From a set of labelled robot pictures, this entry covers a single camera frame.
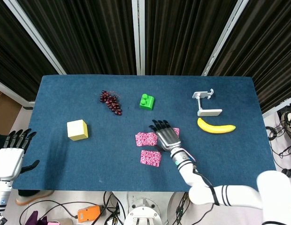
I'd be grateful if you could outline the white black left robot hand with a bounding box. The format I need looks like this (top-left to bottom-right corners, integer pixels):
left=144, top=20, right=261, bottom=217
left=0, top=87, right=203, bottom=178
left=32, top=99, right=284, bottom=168
left=0, top=128, right=40, bottom=181

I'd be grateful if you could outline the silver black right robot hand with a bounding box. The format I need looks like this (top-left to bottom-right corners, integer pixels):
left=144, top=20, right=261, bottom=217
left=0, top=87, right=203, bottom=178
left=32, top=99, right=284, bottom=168
left=149, top=120, right=183, bottom=152

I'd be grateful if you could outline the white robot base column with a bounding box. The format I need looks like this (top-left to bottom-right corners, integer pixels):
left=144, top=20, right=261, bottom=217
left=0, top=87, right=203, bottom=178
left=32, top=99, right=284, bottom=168
left=112, top=191, right=179, bottom=225

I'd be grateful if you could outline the green building block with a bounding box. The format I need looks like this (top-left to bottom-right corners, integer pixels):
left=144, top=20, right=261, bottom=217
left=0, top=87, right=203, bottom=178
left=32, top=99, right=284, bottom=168
left=139, top=93, right=156, bottom=111

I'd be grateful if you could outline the beige person shoe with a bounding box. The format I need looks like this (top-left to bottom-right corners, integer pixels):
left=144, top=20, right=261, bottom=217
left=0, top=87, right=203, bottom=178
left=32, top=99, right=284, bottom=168
left=15, top=189, right=54, bottom=206

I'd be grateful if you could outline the yellow banana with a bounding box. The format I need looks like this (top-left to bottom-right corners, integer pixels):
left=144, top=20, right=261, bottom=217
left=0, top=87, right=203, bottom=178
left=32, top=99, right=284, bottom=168
left=197, top=117, right=237, bottom=135

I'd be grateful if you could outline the white phone stand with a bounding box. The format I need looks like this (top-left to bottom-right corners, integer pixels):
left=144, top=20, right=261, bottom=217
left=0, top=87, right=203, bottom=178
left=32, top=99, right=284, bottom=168
left=191, top=88, right=223, bottom=117

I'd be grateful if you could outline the brown cardboard box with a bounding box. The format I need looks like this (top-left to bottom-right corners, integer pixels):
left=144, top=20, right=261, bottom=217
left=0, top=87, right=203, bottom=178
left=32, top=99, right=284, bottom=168
left=0, top=88, right=23, bottom=136

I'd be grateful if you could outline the blue felt table mat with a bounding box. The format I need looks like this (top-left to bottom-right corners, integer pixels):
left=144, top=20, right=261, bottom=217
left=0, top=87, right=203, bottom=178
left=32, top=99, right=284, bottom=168
left=12, top=75, right=282, bottom=193

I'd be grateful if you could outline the purple bag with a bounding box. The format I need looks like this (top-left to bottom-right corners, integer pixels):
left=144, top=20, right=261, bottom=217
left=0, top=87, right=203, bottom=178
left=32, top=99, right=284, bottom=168
left=25, top=210, right=48, bottom=225

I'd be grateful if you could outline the dark red grape bunch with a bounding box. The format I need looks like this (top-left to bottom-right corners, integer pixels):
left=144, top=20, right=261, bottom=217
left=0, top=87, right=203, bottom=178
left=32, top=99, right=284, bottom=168
left=100, top=90, right=123, bottom=116

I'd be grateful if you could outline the pale yellow cube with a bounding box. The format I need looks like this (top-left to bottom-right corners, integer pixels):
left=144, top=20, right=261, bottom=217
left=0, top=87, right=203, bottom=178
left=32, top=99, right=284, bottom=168
left=67, top=119, right=89, bottom=142

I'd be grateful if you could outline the orange foot pedal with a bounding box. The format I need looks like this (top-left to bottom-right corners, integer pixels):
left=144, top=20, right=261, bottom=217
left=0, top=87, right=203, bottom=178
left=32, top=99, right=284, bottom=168
left=77, top=205, right=101, bottom=223

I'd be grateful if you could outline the black pleated curtain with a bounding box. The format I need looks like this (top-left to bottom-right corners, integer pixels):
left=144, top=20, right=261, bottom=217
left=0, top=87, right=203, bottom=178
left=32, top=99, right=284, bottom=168
left=145, top=0, right=239, bottom=76
left=0, top=0, right=59, bottom=101
left=17, top=0, right=137, bottom=75
left=210, top=0, right=291, bottom=113

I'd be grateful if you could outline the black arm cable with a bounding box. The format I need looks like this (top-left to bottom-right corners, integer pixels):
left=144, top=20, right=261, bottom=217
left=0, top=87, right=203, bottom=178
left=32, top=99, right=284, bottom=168
left=193, top=166, right=219, bottom=207

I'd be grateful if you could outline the black floor cable loop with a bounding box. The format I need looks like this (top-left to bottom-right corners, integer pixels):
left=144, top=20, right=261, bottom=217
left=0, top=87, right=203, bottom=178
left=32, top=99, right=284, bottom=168
left=18, top=199, right=106, bottom=222

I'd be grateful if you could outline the white frame post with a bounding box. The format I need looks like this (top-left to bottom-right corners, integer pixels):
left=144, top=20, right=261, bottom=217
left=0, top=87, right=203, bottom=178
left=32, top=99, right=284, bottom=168
left=131, top=0, right=146, bottom=75
left=2, top=0, right=67, bottom=75
left=201, top=0, right=251, bottom=76

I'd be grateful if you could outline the black tangled cable bundle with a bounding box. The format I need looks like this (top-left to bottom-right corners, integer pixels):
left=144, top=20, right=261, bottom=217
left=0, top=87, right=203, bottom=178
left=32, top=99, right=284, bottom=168
left=265, top=110, right=291, bottom=171

